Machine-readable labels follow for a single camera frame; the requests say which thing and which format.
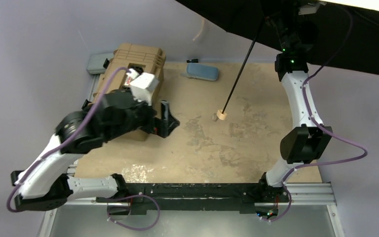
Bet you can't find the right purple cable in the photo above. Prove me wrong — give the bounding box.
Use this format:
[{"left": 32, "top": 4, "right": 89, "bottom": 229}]
[{"left": 258, "top": 8, "right": 368, "bottom": 223}]

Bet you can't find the tan plastic tool case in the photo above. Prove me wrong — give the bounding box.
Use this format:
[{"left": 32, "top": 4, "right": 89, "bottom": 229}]
[{"left": 93, "top": 43, "right": 166, "bottom": 142}]

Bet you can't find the beige umbrella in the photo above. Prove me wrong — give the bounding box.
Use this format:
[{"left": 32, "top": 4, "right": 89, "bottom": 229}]
[{"left": 175, "top": 0, "right": 379, "bottom": 122}]

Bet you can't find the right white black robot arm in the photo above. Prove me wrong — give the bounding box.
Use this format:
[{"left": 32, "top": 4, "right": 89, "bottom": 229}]
[{"left": 259, "top": 17, "right": 331, "bottom": 196}]

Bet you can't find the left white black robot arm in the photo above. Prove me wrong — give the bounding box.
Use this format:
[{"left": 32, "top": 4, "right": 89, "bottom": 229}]
[{"left": 7, "top": 90, "right": 180, "bottom": 212}]

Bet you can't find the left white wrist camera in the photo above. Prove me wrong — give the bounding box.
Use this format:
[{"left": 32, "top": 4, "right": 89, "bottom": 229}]
[{"left": 129, "top": 73, "right": 159, "bottom": 106}]

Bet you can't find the blue umbrella sleeve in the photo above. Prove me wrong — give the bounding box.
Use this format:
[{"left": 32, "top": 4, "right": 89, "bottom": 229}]
[{"left": 181, "top": 63, "right": 219, "bottom": 81}]

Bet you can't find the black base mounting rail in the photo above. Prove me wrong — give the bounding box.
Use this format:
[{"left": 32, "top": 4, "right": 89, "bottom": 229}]
[{"left": 96, "top": 181, "right": 289, "bottom": 215}]

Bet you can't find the grey metal corner box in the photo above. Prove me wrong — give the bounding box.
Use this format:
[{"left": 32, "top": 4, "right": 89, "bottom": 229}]
[{"left": 87, "top": 52, "right": 114, "bottom": 75}]

